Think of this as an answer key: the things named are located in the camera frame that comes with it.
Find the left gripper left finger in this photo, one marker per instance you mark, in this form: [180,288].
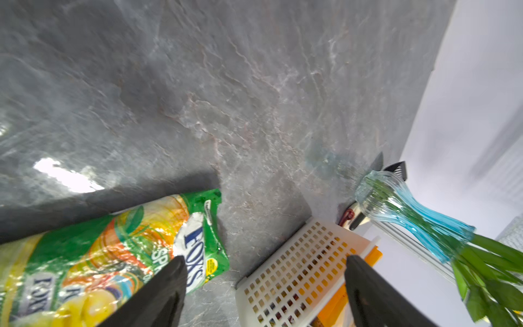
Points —
[159,303]

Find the artificial flower bouquet in vase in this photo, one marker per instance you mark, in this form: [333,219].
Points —
[488,274]

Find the white wire wall shelf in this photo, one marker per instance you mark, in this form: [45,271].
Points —
[512,235]

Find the green Fox's candy bag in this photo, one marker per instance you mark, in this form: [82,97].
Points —
[81,274]

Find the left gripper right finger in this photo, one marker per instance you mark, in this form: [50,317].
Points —
[374,302]

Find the white plastic perforated basket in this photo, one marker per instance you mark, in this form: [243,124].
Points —
[301,277]

